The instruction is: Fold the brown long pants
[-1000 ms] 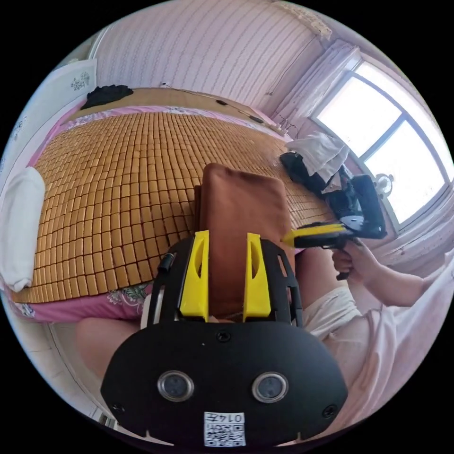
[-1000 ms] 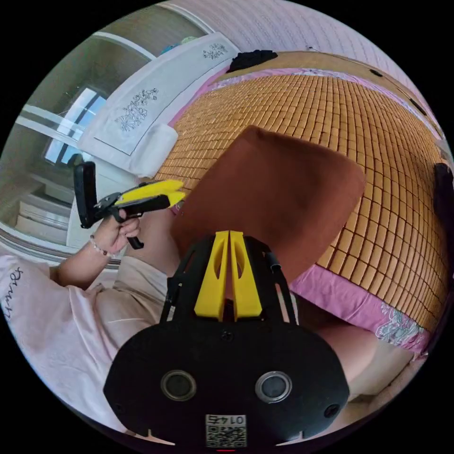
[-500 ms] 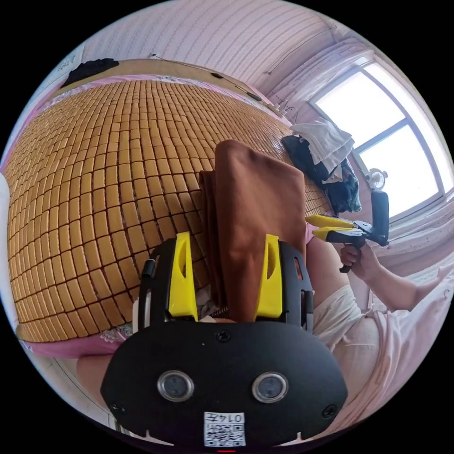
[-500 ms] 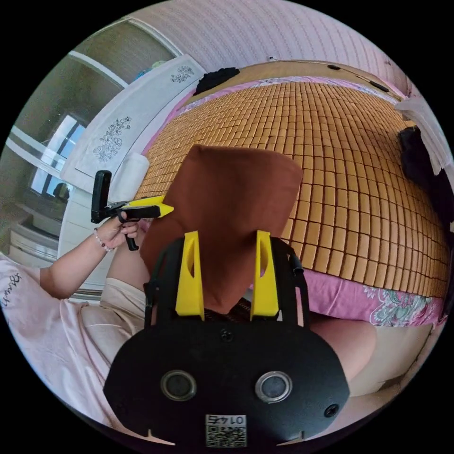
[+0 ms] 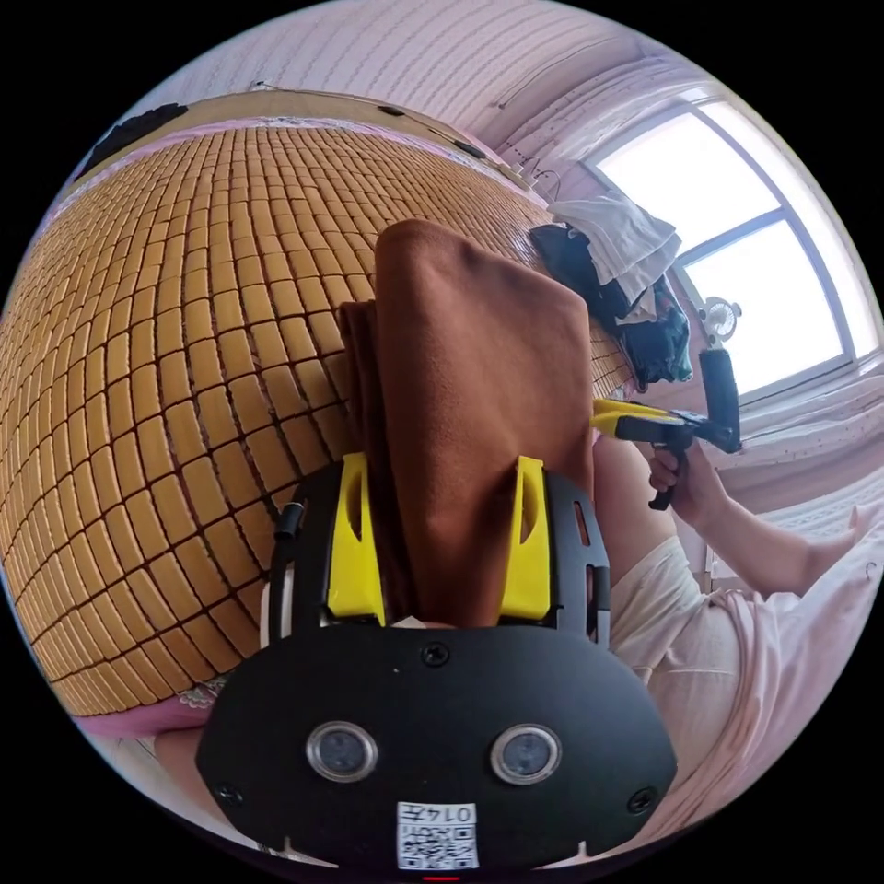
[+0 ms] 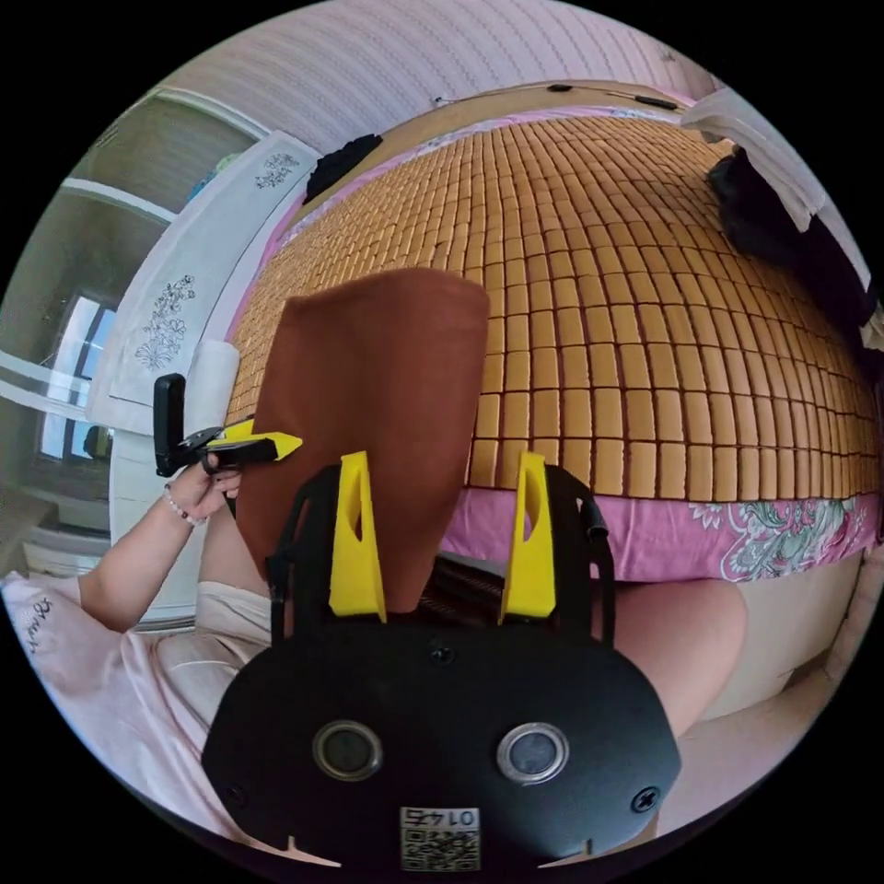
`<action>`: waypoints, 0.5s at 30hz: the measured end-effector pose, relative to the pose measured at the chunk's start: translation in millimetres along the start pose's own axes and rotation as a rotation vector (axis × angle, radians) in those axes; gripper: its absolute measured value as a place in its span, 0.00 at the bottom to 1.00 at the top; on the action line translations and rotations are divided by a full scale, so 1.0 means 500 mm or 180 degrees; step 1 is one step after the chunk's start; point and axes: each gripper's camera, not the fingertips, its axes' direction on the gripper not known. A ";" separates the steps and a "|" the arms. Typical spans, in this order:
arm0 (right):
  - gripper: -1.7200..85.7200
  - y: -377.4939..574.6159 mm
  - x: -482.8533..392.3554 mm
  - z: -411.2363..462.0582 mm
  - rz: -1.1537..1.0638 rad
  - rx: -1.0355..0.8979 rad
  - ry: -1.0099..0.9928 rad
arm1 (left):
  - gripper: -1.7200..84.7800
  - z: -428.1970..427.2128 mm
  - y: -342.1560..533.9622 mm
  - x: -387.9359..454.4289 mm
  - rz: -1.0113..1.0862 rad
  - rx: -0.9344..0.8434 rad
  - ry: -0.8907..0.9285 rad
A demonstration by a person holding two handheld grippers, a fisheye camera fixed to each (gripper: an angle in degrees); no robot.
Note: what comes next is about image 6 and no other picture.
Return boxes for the bed with woven mat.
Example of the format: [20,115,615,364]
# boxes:
[224,86,884,727]

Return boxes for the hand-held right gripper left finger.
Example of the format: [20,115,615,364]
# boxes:
[329,449,388,622]

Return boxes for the window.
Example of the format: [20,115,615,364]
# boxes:
[0,289,122,484]

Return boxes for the black garment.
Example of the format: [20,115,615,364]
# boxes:
[304,134,385,203]

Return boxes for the white rolled blanket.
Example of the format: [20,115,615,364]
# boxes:
[189,338,241,431]

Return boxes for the person's body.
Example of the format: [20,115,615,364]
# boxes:
[0,498,751,852]

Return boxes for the person's left hand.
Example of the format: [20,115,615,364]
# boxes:
[165,460,242,528]

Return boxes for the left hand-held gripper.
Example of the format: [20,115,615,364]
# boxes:
[179,419,305,479]

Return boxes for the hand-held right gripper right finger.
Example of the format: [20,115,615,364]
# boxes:
[498,450,558,626]

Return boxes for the white cupboard with flower print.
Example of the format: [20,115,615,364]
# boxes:
[86,127,326,631]

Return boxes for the person's left forearm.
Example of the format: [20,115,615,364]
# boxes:
[77,483,207,634]

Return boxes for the pile of clothes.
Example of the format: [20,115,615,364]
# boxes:
[680,86,884,360]

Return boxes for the brown long pants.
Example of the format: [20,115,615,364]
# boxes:
[238,267,493,617]

